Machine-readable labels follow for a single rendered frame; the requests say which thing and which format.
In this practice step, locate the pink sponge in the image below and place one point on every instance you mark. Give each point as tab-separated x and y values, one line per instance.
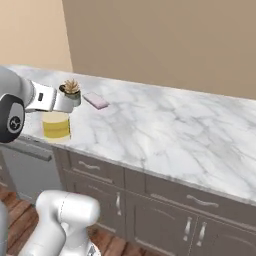
96	100

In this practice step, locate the small potted plant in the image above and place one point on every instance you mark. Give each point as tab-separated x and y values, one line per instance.
72	88

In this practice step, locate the grey dishwasher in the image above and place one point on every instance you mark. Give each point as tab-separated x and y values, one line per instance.
31	176

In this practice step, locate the grey cupboard door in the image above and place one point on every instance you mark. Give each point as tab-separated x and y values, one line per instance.
230	240
100	203
156	226

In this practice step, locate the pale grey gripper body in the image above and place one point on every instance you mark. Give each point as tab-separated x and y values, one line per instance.
64	104

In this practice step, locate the yellow mayonnaise jar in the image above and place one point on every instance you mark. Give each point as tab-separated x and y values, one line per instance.
56	128

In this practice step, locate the short grey drawer front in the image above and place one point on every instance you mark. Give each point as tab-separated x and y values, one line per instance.
106	170

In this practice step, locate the wide grey drawer front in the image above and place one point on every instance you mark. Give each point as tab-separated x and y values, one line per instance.
166	195

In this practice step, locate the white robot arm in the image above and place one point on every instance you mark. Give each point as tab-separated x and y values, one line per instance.
63	213

